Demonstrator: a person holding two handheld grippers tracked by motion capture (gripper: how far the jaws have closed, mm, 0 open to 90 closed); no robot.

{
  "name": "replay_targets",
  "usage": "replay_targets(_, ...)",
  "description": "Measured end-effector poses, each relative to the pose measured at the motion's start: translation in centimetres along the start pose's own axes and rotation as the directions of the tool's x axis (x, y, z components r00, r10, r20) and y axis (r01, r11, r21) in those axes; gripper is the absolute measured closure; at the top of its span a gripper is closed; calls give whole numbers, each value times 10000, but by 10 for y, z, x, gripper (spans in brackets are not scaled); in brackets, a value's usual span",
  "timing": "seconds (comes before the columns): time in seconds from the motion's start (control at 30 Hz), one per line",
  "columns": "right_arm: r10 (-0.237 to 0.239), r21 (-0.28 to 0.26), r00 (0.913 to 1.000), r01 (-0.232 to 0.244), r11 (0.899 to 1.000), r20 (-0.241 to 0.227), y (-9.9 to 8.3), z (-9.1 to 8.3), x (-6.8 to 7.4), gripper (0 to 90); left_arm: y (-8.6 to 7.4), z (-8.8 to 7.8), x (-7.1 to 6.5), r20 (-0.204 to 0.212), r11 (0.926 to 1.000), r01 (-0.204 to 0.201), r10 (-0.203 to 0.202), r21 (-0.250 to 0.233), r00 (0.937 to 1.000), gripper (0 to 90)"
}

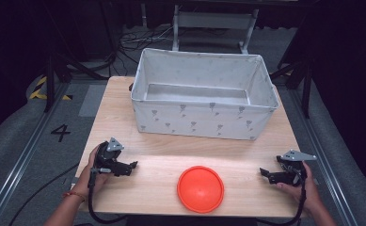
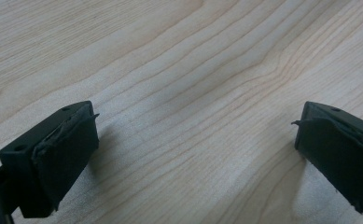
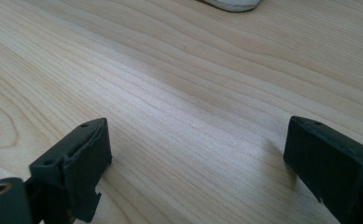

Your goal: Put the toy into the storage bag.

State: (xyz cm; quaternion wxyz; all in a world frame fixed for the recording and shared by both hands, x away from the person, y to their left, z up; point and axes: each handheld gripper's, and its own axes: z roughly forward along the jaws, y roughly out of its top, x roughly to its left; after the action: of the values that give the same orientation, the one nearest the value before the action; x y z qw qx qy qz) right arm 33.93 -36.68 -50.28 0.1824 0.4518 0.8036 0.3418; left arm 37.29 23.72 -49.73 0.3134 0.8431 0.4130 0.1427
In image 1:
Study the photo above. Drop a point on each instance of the person's right hand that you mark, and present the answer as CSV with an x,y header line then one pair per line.
x,y
313,194

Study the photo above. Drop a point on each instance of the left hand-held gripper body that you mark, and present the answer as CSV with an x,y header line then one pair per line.
x,y
108,157

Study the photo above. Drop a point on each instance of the light wooden table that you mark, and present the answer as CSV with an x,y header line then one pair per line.
x,y
158,166

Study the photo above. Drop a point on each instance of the black tripod stand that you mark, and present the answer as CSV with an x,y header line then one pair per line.
x,y
49,84
306,91

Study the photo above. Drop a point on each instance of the metal floor rail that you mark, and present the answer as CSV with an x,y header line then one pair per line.
x,y
325,157
23,160

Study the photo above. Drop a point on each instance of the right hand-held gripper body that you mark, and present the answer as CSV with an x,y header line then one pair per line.
x,y
292,174

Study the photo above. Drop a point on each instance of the grey patterned fabric storage box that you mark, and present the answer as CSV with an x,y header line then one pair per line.
x,y
199,121

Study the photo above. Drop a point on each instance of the person's left hand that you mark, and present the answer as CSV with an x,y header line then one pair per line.
x,y
85,182

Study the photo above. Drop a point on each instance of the yellow black hazard tape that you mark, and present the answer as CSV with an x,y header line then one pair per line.
x,y
38,91

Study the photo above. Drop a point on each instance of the orange round plastic disc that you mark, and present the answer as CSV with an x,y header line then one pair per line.
x,y
200,189

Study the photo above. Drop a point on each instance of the grey metal frame stand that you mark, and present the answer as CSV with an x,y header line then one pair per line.
x,y
213,20

